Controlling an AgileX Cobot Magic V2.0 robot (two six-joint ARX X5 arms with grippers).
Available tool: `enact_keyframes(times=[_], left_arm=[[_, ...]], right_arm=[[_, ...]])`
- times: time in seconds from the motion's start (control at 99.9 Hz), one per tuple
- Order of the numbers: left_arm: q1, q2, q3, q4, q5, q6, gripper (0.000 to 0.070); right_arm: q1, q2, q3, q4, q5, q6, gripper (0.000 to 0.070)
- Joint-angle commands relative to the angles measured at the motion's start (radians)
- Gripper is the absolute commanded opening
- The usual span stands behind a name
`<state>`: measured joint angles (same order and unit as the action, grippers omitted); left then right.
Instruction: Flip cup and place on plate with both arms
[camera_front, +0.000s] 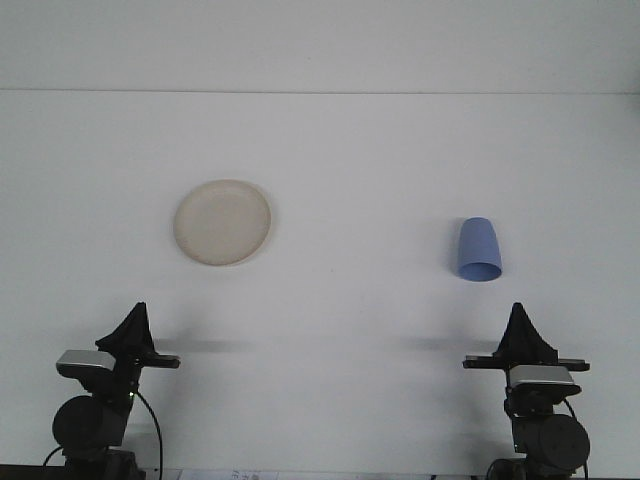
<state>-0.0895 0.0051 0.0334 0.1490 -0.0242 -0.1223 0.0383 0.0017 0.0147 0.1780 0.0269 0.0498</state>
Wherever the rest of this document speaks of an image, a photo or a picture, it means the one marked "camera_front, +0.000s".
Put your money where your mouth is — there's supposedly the pale round plate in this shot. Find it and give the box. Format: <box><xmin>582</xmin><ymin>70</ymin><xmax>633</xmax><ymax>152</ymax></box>
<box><xmin>172</xmin><ymin>178</ymin><xmax>274</xmax><ymax>267</ymax></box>

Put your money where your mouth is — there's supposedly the pale blue cup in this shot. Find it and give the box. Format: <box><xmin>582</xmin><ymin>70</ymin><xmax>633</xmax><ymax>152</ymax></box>
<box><xmin>455</xmin><ymin>216</ymin><xmax>504</xmax><ymax>284</ymax></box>

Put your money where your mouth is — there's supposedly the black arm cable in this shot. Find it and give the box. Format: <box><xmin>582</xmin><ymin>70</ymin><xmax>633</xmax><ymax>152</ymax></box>
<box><xmin>562</xmin><ymin>397</ymin><xmax>590</xmax><ymax>480</ymax></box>
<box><xmin>132</xmin><ymin>389</ymin><xmax>165</xmax><ymax>476</ymax></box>

